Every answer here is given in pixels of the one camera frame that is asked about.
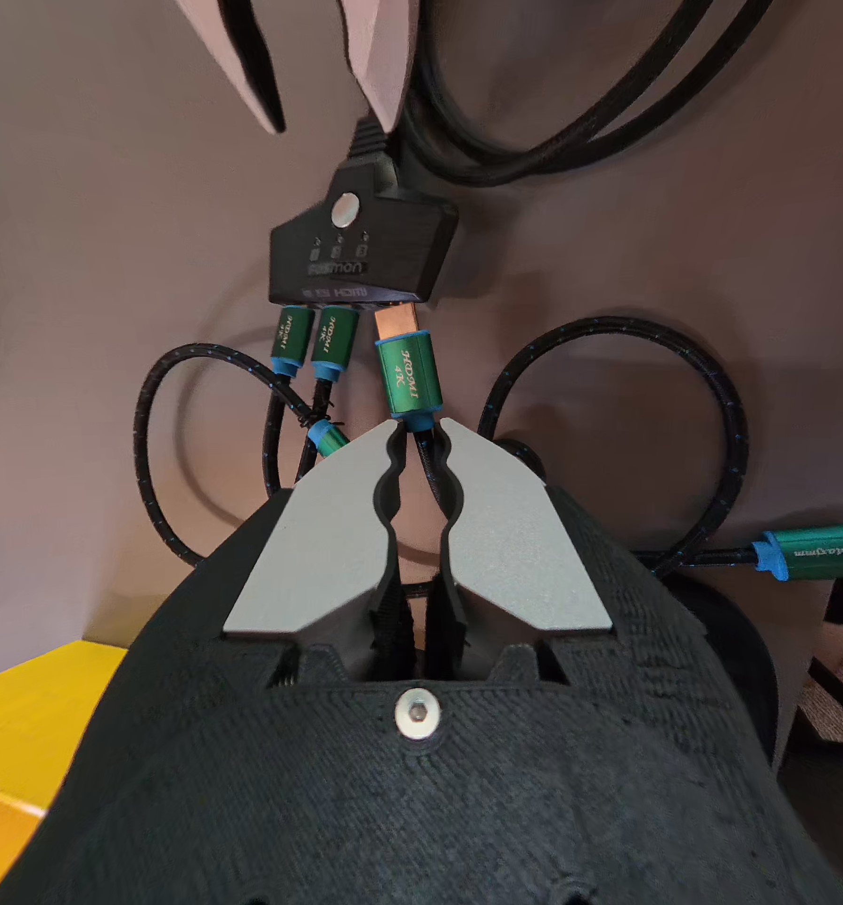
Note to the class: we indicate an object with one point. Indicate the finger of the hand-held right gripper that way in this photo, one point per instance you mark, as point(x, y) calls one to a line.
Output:
point(386, 56)
point(216, 35)

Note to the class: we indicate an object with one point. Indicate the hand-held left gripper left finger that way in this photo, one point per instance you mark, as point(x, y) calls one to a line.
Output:
point(315, 558)

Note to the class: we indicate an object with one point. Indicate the yellow plastic bin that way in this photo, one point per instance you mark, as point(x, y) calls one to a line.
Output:
point(25, 707)

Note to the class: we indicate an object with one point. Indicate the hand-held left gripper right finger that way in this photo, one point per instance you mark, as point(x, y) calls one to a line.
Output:
point(520, 558)

